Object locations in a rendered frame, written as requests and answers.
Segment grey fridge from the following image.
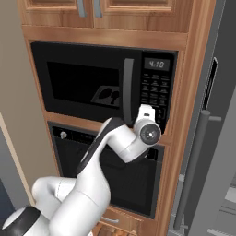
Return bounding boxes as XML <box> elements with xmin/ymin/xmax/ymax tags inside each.
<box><xmin>166</xmin><ymin>0</ymin><xmax>236</xmax><ymax>236</ymax></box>

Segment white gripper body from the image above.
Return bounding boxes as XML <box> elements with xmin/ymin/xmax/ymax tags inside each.
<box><xmin>138</xmin><ymin>103</ymin><xmax>156</xmax><ymax>114</ymax></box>

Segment grey microwave door handle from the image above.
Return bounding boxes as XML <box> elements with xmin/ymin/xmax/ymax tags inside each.
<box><xmin>123</xmin><ymin>57</ymin><xmax>136</xmax><ymax>127</ymax></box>

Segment wooden cupboard door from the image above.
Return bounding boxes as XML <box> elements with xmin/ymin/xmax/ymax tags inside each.
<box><xmin>18</xmin><ymin>0</ymin><xmax>94</xmax><ymax>30</ymax></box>
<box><xmin>92</xmin><ymin>0</ymin><xmax>194</xmax><ymax>34</ymax></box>

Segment wooden cabinet housing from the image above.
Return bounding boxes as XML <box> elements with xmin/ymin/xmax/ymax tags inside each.
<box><xmin>17</xmin><ymin>0</ymin><xmax>218</xmax><ymax>236</ymax></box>

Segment silver drawer handle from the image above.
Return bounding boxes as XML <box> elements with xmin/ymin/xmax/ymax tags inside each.
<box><xmin>100</xmin><ymin>216</ymin><xmax>121</xmax><ymax>225</ymax></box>

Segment grey cupboard door handle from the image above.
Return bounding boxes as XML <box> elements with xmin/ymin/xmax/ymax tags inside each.
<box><xmin>92</xmin><ymin>0</ymin><xmax>103</xmax><ymax>18</ymax></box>
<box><xmin>77</xmin><ymin>0</ymin><xmax>89</xmax><ymax>18</ymax></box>

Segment black built-in oven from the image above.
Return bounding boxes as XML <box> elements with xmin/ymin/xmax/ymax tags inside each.
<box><xmin>47</xmin><ymin>121</ymin><xmax>166</xmax><ymax>220</ymax></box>

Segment chicken drumstick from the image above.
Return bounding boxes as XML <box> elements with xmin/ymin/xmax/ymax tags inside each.
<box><xmin>110</xmin><ymin>90</ymin><xmax>121</xmax><ymax>105</ymax></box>

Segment sweet potato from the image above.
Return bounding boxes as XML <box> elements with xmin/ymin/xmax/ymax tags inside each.
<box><xmin>98</xmin><ymin>88</ymin><xmax>112</xmax><ymax>100</ymax></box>

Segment black microwave door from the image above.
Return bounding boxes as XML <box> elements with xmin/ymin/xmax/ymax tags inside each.
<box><xmin>29</xmin><ymin>41</ymin><xmax>144</xmax><ymax>124</ymax></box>

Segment black microwave oven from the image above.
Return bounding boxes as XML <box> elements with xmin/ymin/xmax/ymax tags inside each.
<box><xmin>29</xmin><ymin>41</ymin><xmax>179</xmax><ymax>136</ymax></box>

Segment grey fridge door handle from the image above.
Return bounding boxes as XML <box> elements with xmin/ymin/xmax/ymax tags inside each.
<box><xmin>172</xmin><ymin>110</ymin><xmax>223</xmax><ymax>232</ymax></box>

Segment wooden drawer front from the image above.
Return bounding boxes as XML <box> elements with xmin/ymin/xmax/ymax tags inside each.
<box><xmin>91</xmin><ymin>205</ymin><xmax>159</xmax><ymax>236</ymax></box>

